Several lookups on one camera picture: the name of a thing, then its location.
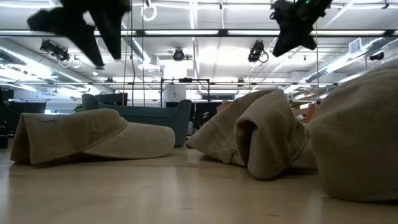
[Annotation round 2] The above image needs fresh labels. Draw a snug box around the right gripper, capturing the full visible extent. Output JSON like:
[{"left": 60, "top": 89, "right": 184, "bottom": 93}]
[{"left": 271, "top": 0, "right": 334, "bottom": 58}]

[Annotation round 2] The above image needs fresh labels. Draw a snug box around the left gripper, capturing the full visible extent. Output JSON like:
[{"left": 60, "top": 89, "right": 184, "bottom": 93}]
[{"left": 26, "top": 0, "right": 132, "bottom": 70}]

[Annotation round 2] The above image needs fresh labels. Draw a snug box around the tan cap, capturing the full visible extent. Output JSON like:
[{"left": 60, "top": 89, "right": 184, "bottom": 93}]
[
  {"left": 185, "top": 88, "right": 318, "bottom": 180},
  {"left": 305, "top": 66, "right": 398, "bottom": 203},
  {"left": 10, "top": 108, "right": 176, "bottom": 166}
]

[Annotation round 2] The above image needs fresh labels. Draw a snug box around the black mounted light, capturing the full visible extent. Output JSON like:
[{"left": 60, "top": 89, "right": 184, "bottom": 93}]
[
  {"left": 247, "top": 40, "right": 270, "bottom": 63},
  {"left": 39, "top": 39, "right": 82, "bottom": 69}
]

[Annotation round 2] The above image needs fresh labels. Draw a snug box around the teal plastic bin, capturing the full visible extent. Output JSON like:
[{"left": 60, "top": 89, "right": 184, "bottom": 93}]
[{"left": 81, "top": 93, "right": 193, "bottom": 148}]

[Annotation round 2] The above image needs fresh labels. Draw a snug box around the white looped cable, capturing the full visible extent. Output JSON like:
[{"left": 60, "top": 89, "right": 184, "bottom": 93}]
[{"left": 141, "top": 0, "right": 158, "bottom": 22}]

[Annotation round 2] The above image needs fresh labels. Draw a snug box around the black overhead camera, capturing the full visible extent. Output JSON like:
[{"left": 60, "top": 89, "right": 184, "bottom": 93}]
[{"left": 172, "top": 47, "right": 186, "bottom": 62}]

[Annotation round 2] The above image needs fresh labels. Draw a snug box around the black aluminium rig frame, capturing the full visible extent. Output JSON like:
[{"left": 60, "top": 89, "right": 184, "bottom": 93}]
[{"left": 0, "top": 29, "right": 398, "bottom": 39}]

